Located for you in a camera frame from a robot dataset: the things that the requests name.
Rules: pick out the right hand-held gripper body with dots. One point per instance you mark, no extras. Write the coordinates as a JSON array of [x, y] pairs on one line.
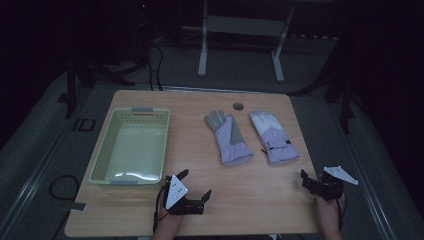
[[340, 174]]

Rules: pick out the grey round table grommet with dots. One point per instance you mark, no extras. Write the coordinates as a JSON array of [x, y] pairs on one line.
[[238, 106]]

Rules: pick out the lilac and white ski glove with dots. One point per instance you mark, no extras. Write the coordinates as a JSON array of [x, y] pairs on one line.
[[230, 143], [276, 140]]

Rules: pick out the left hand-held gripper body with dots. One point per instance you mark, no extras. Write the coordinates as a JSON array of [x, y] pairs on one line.
[[176, 192]]

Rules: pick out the black tripod stand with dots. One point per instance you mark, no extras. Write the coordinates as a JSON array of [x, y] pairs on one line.
[[346, 100], [70, 90]]

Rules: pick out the person's left hand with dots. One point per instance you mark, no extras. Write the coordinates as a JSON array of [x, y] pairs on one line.
[[168, 220]]

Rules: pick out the white metal desk frame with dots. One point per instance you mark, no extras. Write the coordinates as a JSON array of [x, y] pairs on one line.
[[243, 26]]

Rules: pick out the pale green plastic basket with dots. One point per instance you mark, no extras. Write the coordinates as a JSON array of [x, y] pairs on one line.
[[133, 150]]

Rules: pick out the person's right hand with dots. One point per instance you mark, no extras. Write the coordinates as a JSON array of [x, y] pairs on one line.
[[328, 210]]

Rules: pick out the grey tape piece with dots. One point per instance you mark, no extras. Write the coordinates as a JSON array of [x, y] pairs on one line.
[[78, 207]]

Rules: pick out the metal floor rail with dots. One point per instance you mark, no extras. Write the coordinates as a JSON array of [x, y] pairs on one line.
[[30, 190], [363, 186]]

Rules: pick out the black rectangular floor bracket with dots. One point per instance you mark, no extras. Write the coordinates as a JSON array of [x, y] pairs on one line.
[[84, 125]]

